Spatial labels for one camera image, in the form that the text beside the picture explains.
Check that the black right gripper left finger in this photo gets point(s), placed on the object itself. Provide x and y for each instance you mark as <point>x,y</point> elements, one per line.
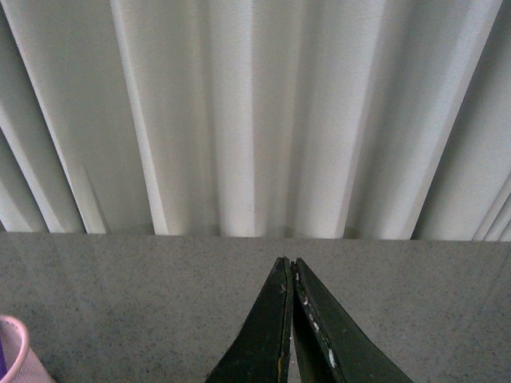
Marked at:
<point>261,351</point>

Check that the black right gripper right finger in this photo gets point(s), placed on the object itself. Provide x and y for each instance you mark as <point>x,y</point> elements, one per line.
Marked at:
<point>330,346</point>

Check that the purple marker pen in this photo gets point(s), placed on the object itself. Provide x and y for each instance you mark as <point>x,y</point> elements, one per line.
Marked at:
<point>3,369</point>

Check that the pink mesh pen cup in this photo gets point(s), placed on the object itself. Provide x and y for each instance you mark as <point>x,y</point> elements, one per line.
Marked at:
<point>21,362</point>

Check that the white pleated curtain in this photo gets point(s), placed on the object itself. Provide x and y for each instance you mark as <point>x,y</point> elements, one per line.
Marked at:
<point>319,119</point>

